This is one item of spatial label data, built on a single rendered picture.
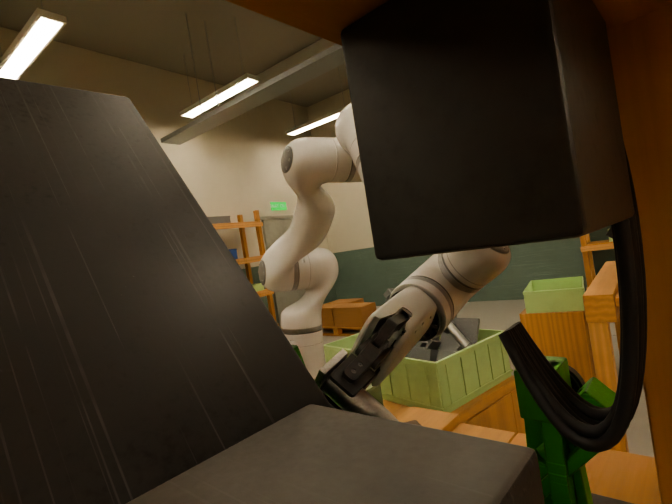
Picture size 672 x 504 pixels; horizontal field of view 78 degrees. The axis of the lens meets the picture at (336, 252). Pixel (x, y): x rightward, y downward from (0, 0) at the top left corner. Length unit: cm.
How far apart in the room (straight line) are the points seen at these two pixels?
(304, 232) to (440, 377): 65
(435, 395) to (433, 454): 116
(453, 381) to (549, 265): 621
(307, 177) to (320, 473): 72
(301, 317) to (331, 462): 92
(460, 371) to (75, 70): 640
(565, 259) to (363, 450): 729
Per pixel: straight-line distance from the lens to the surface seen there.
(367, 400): 44
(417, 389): 147
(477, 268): 56
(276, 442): 31
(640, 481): 98
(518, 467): 25
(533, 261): 760
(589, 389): 60
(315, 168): 90
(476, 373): 155
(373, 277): 883
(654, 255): 41
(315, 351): 121
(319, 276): 119
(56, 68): 692
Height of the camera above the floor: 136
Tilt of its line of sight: 1 degrees down
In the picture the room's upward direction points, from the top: 9 degrees counter-clockwise
